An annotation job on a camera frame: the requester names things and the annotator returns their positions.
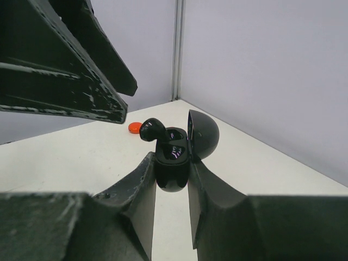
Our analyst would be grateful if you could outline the red case upper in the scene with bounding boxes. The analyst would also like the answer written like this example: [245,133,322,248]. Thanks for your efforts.
[128,122,142,134]

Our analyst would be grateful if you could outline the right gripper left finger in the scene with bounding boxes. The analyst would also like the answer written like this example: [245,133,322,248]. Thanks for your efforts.
[1,152,156,260]

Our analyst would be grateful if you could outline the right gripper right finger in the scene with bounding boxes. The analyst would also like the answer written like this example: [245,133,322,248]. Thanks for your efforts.
[188,162,347,260]

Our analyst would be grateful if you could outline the aluminium corner post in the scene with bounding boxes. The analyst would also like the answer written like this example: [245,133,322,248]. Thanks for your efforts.
[170,0,186,101]

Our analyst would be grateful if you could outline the black earbud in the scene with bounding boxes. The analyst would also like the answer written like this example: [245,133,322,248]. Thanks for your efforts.
[139,118,170,142]

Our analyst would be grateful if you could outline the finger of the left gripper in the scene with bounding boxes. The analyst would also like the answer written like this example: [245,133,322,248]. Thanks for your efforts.
[1,1,128,124]
[54,0,138,96]

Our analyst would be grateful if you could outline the black case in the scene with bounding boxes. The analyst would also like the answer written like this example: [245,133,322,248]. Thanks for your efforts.
[154,110,220,192]

